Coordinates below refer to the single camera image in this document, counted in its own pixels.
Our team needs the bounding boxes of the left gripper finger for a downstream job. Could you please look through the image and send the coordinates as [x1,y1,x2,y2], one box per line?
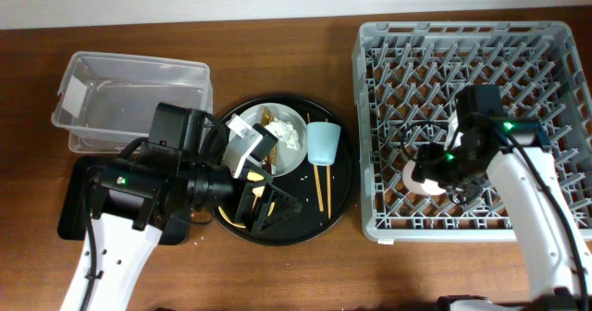
[258,183,302,230]
[233,183,278,233]

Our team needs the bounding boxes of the grey dishwasher rack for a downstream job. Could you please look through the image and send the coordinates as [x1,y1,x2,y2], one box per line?
[352,21,591,244]

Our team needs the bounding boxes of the left wooden chopstick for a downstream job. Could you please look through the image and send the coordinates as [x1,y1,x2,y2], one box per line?
[306,113,325,212]

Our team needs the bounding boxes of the right wooden chopstick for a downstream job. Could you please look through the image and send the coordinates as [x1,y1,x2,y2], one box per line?
[326,166,332,219]

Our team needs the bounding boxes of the pink cup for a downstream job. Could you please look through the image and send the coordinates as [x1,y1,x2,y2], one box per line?
[402,160,446,196]

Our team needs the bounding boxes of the wooden chopstick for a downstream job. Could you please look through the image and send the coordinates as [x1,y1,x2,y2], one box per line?
[306,113,325,212]
[326,166,332,219]

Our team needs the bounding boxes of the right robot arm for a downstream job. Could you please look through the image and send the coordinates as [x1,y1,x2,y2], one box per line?
[403,85,591,310]

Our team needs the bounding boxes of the clear plastic bin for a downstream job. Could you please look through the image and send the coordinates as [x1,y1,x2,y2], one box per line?
[51,51,214,155]

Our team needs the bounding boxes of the light blue cup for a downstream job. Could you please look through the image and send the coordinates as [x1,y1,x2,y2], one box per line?
[306,121,341,166]

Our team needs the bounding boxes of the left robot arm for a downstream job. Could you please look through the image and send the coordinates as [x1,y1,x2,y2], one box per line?
[61,103,302,310]

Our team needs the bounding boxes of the black round tray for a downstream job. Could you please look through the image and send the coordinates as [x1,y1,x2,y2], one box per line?
[212,94,360,246]

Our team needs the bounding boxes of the yellow bowl with food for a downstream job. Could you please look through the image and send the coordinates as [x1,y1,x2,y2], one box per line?
[218,171,266,229]

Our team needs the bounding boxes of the crumpled white napkin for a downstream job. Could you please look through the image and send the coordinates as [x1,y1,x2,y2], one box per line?
[265,118,301,150]

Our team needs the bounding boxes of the black rectangular tray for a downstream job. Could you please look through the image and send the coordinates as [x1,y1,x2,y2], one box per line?
[56,156,190,245]

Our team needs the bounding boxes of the grey plate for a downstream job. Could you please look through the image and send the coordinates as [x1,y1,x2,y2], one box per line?
[238,103,307,177]

